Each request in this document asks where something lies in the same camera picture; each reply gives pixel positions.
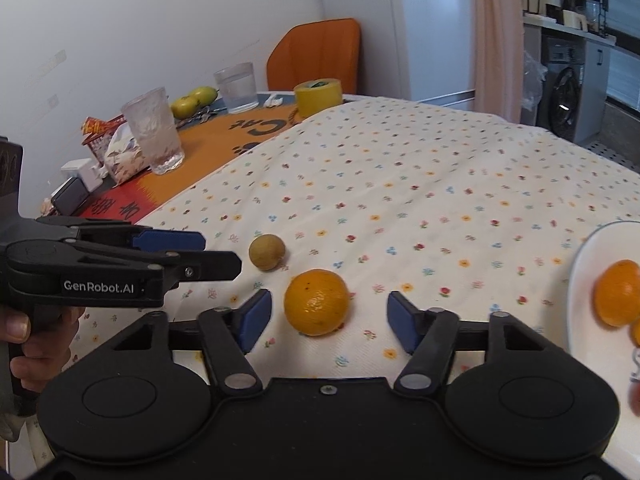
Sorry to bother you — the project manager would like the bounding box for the large orange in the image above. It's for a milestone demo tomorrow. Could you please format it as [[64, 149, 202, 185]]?
[[592, 259, 639, 327], [283, 269, 350, 337]]

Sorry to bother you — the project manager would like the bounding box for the white power adapter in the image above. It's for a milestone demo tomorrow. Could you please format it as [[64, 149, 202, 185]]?
[[61, 158, 108, 193]]

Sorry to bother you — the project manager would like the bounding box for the floral white tablecloth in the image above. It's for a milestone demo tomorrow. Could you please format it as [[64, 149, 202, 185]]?
[[24, 96, 640, 480]]

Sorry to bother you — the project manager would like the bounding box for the green apple back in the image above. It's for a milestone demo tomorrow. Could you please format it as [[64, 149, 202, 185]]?
[[189, 86, 218, 107]]

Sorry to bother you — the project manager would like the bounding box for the green apple front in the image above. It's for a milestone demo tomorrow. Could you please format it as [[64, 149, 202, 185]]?
[[170, 96, 200, 120]]

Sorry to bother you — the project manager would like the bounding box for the grey cabinet counter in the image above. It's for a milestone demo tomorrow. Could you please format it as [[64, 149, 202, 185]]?
[[521, 14, 616, 144]]

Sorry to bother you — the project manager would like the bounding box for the left hand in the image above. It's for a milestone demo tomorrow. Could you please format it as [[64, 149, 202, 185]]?
[[1, 307, 85, 393]]

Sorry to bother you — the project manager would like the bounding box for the orange chair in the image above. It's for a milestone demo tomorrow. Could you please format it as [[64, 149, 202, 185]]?
[[266, 18, 361, 94]]

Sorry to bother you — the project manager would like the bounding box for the orange cat placemat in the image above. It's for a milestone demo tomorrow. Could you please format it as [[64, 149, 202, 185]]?
[[77, 92, 300, 222]]

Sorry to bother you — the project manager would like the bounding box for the black charger box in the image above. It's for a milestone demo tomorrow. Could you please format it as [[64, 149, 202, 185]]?
[[51, 177, 90, 216]]

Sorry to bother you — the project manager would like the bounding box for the green apple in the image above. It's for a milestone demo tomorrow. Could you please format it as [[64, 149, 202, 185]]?
[[170, 96, 200, 120], [189, 86, 218, 107]]

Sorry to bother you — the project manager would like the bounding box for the washing machine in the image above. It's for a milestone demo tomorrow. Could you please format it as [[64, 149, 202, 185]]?
[[537, 35, 585, 141]]

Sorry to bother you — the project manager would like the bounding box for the small orange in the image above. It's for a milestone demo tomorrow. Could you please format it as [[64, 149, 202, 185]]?
[[629, 320, 640, 348]]

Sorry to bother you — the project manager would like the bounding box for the white ceramic plate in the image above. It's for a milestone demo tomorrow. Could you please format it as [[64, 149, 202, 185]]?
[[566, 221, 639, 479]]

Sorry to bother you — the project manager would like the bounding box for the clear glass of water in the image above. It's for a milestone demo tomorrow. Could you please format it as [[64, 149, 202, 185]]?
[[214, 62, 259, 114]]

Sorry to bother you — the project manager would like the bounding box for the pink curtain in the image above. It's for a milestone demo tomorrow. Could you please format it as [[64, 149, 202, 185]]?
[[474, 0, 524, 122]]

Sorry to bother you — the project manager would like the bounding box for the yellow tape roll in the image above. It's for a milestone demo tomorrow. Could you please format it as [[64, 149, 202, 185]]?
[[294, 78, 343, 119]]

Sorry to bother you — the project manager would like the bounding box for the snack packet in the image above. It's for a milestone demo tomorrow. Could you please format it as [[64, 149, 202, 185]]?
[[81, 115, 149, 185]]

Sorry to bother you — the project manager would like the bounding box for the brown kiwi far left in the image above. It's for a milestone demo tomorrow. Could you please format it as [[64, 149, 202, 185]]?
[[248, 234, 286, 272]]

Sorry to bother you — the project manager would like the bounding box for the frosted empty glass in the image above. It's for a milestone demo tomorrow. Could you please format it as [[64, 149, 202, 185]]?
[[120, 87, 184, 176]]

